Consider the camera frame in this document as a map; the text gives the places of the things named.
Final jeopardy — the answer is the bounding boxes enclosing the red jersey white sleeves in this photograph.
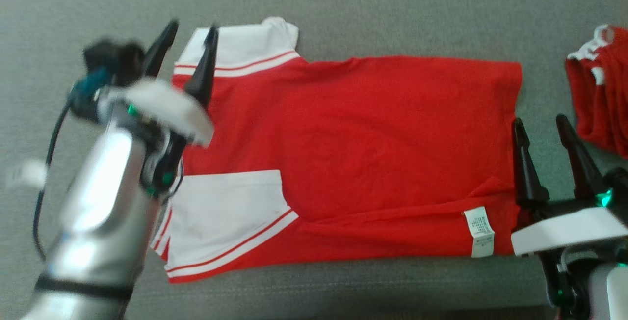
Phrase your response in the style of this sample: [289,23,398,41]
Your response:
[150,16,523,284]

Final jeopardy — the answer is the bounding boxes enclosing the grey fabric sofa seat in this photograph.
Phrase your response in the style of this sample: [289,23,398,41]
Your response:
[0,0,628,320]

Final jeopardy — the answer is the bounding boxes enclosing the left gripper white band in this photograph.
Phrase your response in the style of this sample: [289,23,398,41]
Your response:
[101,19,220,198]

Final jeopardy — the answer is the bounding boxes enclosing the white cable label tag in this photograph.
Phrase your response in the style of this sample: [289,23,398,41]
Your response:
[6,160,48,189]

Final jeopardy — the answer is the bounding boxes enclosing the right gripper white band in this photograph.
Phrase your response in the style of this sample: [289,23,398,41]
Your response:
[510,114,628,311]

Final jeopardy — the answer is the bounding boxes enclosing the red shorts white side stripe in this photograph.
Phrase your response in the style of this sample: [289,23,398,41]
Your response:
[564,24,628,159]

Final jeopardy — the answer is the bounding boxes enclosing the left black cable teal plug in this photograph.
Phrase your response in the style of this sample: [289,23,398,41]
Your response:
[33,67,114,262]

